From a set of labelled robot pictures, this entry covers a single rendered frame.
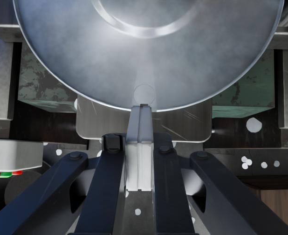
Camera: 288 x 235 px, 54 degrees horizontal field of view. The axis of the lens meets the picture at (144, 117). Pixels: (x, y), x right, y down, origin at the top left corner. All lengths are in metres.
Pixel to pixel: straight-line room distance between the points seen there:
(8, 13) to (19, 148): 0.21
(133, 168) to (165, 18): 0.19
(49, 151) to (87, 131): 0.84
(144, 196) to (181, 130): 0.80
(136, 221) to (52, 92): 0.74
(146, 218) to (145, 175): 0.94
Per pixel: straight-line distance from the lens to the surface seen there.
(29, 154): 0.54
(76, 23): 0.32
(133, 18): 0.31
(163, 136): 0.18
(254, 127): 0.45
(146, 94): 0.29
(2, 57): 0.50
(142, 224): 1.10
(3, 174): 0.53
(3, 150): 0.49
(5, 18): 0.45
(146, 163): 0.15
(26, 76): 0.47
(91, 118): 0.30
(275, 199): 0.80
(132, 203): 1.09
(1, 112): 0.48
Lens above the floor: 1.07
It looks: 84 degrees down
